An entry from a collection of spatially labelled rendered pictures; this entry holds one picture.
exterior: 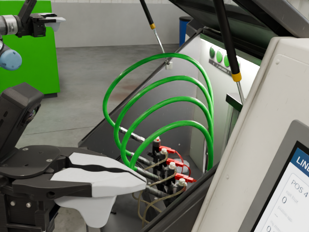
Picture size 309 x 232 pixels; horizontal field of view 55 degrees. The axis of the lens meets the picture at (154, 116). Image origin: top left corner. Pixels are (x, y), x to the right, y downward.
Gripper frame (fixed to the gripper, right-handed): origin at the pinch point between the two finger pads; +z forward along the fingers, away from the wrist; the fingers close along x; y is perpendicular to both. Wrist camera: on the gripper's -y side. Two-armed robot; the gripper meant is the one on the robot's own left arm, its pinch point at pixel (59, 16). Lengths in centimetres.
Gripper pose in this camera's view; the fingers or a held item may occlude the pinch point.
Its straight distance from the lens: 146.9
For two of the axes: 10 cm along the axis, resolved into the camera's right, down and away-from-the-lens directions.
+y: -1.4, 8.5, 5.1
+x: 7.0, 4.5, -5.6
